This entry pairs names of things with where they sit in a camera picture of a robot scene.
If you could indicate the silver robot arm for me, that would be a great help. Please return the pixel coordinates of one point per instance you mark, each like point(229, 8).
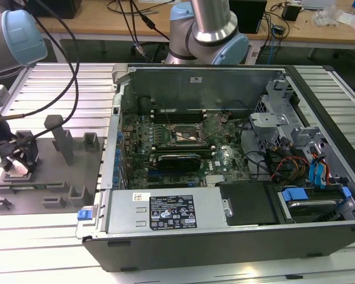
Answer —
point(207, 23)

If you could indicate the wooden desk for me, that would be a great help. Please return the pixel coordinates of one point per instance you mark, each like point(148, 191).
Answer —
point(91, 20)

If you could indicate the blue disk carrier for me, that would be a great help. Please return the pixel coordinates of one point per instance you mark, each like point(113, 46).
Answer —
point(294, 193)

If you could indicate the black PC case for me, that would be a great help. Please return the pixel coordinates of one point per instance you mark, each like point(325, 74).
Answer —
point(195, 251)

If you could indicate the clear plastic bag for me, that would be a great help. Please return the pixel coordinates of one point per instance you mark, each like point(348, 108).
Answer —
point(325, 16)

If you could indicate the metal locking lever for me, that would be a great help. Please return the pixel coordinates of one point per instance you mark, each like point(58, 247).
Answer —
point(214, 133)
point(166, 116)

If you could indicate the RAM slot white clips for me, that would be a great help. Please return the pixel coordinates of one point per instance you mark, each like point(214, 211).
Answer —
point(183, 110)
point(183, 146)

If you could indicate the white cardboard box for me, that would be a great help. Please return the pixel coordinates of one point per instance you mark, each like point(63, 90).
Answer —
point(347, 18)

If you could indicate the silver power supply unit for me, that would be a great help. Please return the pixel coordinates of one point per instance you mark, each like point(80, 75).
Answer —
point(124, 213)

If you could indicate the blue case latch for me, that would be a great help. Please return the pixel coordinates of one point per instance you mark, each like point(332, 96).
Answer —
point(84, 213)

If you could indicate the hard disk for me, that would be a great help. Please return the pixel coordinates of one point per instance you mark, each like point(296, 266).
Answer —
point(310, 208)

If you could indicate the CPU socket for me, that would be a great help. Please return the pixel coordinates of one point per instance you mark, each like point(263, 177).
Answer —
point(185, 136)

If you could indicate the silver chipset heatsink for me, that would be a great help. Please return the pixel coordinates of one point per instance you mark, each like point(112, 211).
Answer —
point(215, 180)

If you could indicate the grey parts rack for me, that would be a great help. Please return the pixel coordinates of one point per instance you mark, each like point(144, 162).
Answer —
point(83, 171)

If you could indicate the grey metal drive cage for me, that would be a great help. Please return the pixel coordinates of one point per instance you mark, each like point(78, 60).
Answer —
point(267, 119)

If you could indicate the black power adapter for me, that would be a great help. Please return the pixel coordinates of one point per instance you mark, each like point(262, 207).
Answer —
point(291, 12)

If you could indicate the silver CPU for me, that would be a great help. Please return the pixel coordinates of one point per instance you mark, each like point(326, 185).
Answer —
point(19, 170)

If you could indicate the grey flat device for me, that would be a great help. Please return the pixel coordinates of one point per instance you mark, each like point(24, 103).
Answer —
point(318, 3)

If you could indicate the black box-shaped device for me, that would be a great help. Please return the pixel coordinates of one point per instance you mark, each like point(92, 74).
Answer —
point(71, 7)

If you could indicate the green motherboard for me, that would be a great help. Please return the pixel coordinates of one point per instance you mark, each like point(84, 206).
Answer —
point(230, 142)

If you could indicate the small black adapter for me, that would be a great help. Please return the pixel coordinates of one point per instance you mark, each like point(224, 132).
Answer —
point(279, 29)

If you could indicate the black plastic shroud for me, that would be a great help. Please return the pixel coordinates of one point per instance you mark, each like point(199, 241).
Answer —
point(245, 204)

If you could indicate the black graphics card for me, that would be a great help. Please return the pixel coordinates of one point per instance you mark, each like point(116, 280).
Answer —
point(177, 163)

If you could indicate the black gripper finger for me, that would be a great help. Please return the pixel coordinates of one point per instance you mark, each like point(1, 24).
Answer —
point(7, 149)
point(31, 145)

